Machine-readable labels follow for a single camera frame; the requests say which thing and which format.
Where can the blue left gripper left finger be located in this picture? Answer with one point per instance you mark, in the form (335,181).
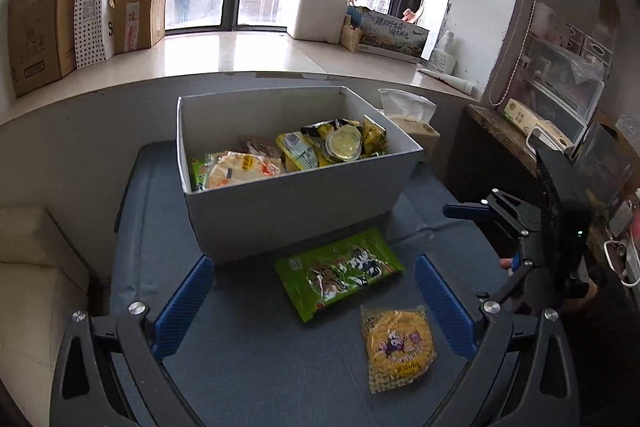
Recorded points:
(171,325)

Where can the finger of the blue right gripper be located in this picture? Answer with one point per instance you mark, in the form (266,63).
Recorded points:
(469,210)

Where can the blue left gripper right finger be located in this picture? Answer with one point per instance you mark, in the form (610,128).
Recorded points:
(455,308)

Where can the clear jelly cup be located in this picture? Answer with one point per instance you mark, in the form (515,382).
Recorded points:
(344,143)

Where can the black yellow snack bag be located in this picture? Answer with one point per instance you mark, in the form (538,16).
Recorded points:
(374,138)

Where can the round rice cracker pack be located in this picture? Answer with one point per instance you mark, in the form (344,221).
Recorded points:
(230,168)

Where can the yellow green snack packet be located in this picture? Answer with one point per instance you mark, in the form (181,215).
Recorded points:
(298,153)

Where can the white brown snack packet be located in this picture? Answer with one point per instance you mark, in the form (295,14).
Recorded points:
(258,146)

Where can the person's hand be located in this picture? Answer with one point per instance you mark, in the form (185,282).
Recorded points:
(586,290)

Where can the wooden side shelf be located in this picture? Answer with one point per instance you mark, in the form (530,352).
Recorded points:
(514,142)

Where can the yellow noodle snack packet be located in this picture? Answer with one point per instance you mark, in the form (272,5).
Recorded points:
(399,345)

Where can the white digital clock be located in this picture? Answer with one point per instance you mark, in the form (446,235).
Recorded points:
(538,138)

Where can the beige tissue box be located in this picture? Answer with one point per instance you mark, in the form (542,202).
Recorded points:
(413,114)

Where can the beige packaged box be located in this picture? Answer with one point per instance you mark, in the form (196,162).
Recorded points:
(524,119)

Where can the white cardboard storage box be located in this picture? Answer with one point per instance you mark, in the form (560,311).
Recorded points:
(237,221)

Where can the white tube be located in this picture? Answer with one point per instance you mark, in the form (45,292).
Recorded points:
(462,85)

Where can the green cartoon snack bag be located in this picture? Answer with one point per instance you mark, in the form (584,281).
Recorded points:
(318,278)

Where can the white lotion bottle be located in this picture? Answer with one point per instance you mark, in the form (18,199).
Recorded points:
(442,57)

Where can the clear plastic drawer organizer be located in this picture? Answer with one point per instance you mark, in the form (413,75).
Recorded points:
(564,70)

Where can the printed tissue carton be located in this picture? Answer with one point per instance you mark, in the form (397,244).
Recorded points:
(391,37)

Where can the white box on sill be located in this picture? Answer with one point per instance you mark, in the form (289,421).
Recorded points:
(318,20)

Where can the small brown cardboard box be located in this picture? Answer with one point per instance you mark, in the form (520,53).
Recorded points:
(137,24)

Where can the large brown cardboard box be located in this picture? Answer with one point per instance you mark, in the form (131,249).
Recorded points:
(41,42)

